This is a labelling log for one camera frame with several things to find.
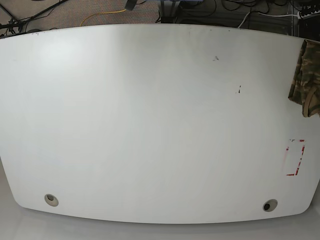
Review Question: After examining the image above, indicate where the camouflage T-shirt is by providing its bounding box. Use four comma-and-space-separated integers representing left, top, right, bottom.
288, 39, 320, 118

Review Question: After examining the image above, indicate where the left table grommet hole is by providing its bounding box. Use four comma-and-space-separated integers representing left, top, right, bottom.
44, 194, 59, 207

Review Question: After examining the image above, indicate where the table grommet hole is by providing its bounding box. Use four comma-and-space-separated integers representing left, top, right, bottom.
44, 194, 59, 207
262, 199, 278, 213

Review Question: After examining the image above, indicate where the red tape rectangle marking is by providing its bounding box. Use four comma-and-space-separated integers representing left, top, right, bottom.
283, 139, 306, 177

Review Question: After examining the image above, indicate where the right table grommet hole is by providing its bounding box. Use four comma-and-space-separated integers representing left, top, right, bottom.
262, 199, 278, 213

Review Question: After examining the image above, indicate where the yellow cable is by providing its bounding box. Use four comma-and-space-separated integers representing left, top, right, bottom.
80, 7, 127, 26

